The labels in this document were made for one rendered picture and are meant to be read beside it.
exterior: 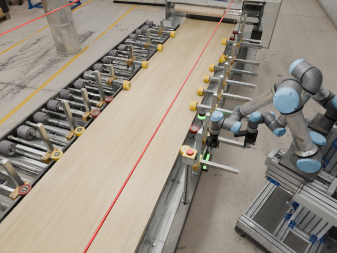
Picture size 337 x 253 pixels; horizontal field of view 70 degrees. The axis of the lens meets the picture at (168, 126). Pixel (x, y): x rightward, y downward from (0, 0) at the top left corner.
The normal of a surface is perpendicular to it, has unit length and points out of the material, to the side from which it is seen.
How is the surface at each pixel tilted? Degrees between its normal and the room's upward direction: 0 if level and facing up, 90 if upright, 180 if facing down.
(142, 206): 0
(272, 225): 0
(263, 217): 0
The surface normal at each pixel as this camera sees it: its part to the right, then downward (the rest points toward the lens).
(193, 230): 0.00, -0.74
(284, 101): -0.55, 0.47
